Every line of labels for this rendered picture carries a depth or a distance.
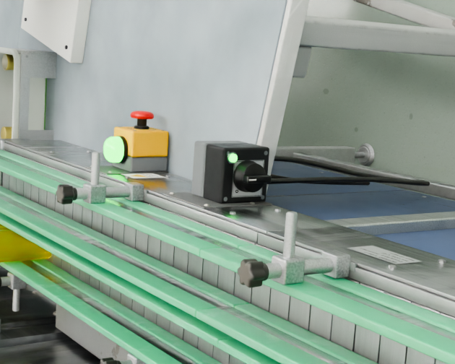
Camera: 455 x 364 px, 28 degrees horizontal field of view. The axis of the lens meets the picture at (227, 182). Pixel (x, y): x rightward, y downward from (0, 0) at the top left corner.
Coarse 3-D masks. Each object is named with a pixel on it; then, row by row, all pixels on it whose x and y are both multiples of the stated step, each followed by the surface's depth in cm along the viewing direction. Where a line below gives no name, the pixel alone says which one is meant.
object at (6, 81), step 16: (0, 48) 194; (0, 64) 201; (16, 64) 187; (0, 80) 202; (16, 80) 187; (0, 96) 202; (16, 96) 188; (0, 112) 203; (16, 112) 188; (0, 128) 204; (16, 128) 189
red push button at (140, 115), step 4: (132, 112) 152; (136, 112) 152; (140, 112) 152; (144, 112) 152; (148, 112) 152; (132, 116) 152; (136, 116) 151; (140, 116) 151; (144, 116) 151; (148, 116) 151; (152, 116) 152; (140, 120) 152; (144, 120) 153; (140, 124) 152; (144, 124) 153
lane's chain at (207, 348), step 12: (60, 264) 161; (84, 276) 153; (96, 288) 149; (108, 288) 145; (120, 300) 142; (132, 300) 139; (144, 312) 135; (156, 324) 133; (168, 324) 130; (180, 336) 127; (192, 336) 124; (204, 348) 122; (216, 348) 119; (228, 360) 117
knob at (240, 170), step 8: (248, 160) 127; (240, 168) 125; (248, 168) 125; (256, 168) 126; (240, 176) 125; (248, 176) 124; (256, 176) 124; (264, 176) 125; (240, 184) 125; (248, 184) 125; (256, 184) 126
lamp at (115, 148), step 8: (112, 136) 150; (120, 136) 151; (104, 144) 151; (112, 144) 149; (120, 144) 149; (104, 152) 151; (112, 152) 149; (120, 152) 149; (112, 160) 150; (120, 160) 151
